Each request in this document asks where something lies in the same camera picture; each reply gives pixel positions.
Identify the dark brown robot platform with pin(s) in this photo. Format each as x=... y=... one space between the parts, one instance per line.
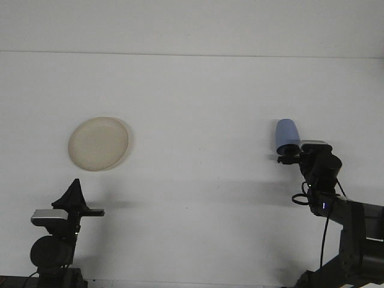
x=12 y=282

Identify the pale blue cup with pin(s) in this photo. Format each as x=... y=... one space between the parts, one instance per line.
x=286 y=132

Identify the pale round plate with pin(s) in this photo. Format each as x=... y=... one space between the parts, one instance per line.
x=99 y=144

